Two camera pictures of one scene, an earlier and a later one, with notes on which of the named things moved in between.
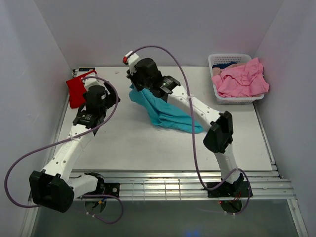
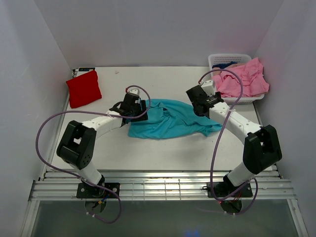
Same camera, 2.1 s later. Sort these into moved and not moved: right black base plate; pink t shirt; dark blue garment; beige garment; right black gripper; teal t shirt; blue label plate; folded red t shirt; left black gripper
Moved: right black gripper; left black gripper; teal t shirt
Not moved: beige garment; folded red t shirt; right black base plate; blue label plate; dark blue garment; pink t shirt
